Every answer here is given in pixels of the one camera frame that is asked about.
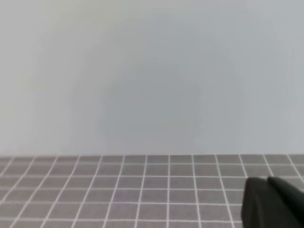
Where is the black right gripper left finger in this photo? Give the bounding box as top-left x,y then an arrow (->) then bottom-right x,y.
241,178 -> 292,228

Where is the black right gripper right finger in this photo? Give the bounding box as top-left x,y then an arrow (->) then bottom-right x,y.
267,177 -> 304,226

